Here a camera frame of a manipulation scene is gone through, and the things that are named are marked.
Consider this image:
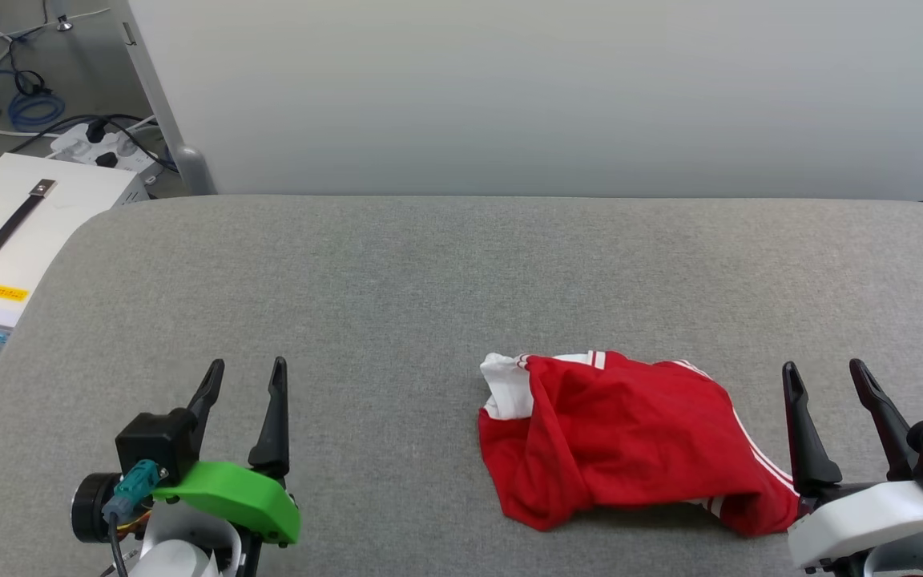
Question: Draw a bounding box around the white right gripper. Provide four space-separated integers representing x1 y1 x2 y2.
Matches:
782 358 923 571

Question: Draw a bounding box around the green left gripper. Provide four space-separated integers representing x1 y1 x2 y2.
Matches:
152 357 301 547

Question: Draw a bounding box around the red white sports shirt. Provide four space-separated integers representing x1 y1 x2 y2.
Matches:
478 350 800 536

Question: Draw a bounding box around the grey metal partition leg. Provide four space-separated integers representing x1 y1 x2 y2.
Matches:
121 0 216 196

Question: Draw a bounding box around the white equipment box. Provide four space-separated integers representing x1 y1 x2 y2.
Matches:
0 152 150 368

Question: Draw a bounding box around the white power strip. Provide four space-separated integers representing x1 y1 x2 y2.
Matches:
49 122 159 175

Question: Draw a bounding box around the white partition panel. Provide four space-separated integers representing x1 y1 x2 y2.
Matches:
127 0 923 201

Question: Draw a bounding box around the teal camera cable connector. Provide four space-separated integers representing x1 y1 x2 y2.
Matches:
103 459 162 522

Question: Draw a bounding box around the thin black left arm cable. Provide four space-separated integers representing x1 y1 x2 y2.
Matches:
107 513 131 577

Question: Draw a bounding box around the black strap box handle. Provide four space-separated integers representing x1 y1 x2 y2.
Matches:
0 180 58 273

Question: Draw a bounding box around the black floor cable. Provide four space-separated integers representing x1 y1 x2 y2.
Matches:
0 114 180 174

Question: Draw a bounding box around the blue coiled cable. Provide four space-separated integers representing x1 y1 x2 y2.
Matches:
6 90 67 133

